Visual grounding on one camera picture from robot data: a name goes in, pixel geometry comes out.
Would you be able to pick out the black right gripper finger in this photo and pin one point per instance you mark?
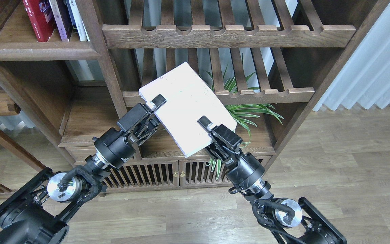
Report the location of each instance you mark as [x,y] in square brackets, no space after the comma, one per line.
[225,143]

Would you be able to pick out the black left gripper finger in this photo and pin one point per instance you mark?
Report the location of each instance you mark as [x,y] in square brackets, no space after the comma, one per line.
[141,120]

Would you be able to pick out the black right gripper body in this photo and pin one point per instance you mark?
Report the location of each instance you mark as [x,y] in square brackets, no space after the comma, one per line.
[245,172]

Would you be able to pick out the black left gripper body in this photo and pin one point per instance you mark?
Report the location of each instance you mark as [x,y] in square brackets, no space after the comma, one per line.
[114,148]

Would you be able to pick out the white paperback book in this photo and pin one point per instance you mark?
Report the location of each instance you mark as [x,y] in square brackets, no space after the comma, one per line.
[188,98]

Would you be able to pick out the maroon book white characters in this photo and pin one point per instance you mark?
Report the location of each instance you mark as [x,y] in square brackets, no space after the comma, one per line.
[62,19]

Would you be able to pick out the red book with photo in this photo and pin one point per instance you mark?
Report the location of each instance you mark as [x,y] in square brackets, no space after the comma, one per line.
[41,18]

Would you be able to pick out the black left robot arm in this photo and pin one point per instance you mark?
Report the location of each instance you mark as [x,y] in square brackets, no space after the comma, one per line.
[39,212]

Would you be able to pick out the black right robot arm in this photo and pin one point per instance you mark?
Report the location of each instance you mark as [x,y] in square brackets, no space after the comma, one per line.
[290,222]

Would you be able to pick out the upright white books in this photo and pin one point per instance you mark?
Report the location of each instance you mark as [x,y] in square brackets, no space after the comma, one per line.
[79,25]

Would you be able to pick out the green spider plant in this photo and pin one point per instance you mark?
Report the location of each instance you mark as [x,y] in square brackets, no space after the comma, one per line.
[238,112]

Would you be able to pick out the dark wooden bookshelf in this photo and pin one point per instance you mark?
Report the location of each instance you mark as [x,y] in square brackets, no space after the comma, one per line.
[282,57]

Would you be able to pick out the white curtain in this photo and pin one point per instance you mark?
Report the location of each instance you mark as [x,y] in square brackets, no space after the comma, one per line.
[364,81]

